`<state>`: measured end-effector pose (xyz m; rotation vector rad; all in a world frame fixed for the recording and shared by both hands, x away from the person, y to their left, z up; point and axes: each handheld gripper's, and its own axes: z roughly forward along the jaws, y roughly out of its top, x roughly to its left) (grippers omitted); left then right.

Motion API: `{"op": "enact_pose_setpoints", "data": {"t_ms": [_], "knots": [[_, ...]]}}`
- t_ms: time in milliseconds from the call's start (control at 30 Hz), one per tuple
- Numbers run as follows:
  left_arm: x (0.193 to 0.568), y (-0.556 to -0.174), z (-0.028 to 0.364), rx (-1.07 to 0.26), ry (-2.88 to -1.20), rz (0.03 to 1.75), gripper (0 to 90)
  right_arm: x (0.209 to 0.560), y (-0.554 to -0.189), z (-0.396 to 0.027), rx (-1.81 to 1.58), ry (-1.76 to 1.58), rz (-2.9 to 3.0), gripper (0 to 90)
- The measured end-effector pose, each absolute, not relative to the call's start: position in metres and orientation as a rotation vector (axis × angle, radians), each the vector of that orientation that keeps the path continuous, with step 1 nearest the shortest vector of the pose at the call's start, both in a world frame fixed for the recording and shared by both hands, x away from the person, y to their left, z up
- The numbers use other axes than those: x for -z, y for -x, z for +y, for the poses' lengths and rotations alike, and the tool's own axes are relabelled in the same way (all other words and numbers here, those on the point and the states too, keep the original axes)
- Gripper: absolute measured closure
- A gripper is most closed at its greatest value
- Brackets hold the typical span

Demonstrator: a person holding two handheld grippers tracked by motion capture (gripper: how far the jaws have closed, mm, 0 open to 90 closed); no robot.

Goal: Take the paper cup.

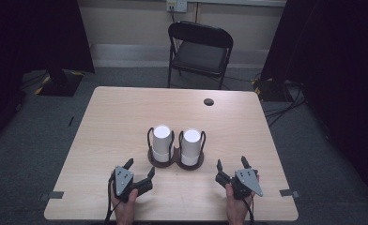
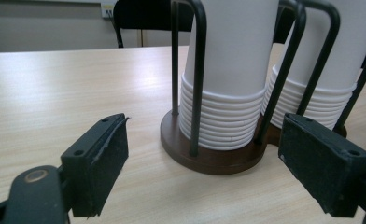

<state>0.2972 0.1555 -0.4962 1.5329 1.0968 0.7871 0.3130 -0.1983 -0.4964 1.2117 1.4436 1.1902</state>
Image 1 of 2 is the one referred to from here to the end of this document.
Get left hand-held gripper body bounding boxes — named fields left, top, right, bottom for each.
left=110, top=165, right=154, bottom=203

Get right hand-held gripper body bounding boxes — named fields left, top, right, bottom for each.
left=215, top=168, right=264, bottom=200

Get dark double cup holder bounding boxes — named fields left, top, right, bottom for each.
left=146, top=126, right=207, bottom=172

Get stack of white paper cups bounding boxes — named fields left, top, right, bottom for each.
left=152, top=125, right=173, bottom=163
left=180, top=127, right=202, bottom=167

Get person's left hand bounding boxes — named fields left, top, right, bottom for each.
left=110, top=183, right=140, bottom=220

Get person's right hand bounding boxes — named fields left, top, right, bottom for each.
left=224, top=183, right=255, bottom=220

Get grey tape strip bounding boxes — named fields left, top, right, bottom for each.
left=38, top=190, right=65, bottom=202
left=279, top=188, right=301, bottom=200

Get black stand base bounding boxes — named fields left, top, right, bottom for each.
left=34, top=68, right=85, bottom=98
left=253, top=77, right=287, bottom=103

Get black folding chair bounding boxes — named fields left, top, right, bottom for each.
left=167, top=20, right=235, bottom=91

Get dark curtain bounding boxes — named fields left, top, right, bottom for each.
left=260, top=0, right=368, bottom=209
left=0, top=0, right=96, bottom=148

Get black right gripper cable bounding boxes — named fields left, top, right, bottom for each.
left=241, top=196, right=256, bottom=225

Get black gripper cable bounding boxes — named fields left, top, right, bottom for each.
left=103, top=176, right=123, bottom=225
left=241, top=196, right=256, bottom=225

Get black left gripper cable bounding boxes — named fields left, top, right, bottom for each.
left=103, top=176, right=123, bottom=225

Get black floor cables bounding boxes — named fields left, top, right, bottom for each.
left=263, top=80, right=308, bottom=128

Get white wall socket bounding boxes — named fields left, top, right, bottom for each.
left=166, top=0, right=189, bottom=14

